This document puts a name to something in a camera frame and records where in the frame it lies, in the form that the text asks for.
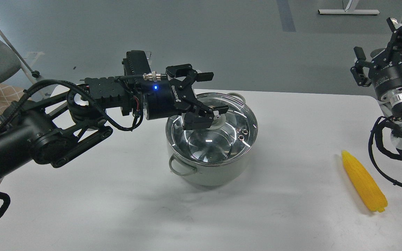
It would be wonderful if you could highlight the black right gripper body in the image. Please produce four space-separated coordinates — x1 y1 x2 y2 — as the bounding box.
370 56 402 102

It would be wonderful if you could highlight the grey-green steel cooking pot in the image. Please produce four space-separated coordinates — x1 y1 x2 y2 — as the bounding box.
165 92 258 186

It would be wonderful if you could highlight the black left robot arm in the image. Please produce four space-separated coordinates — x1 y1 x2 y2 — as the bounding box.
0 50 228 218

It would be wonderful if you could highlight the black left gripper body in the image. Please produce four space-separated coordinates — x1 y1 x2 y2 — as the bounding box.
142 78 192 120

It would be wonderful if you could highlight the yellow toy corn cob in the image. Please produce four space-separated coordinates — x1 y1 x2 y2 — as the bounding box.
341 150 388 213

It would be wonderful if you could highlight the white desk foot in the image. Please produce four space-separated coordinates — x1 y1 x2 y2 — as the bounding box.
317 0 380 16

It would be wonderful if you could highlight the glass pot lid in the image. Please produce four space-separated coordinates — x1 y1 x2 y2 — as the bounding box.
165 92 258 166

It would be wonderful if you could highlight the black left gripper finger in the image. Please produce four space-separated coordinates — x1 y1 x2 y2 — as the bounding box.
166 64 214 90
183 98 229 130

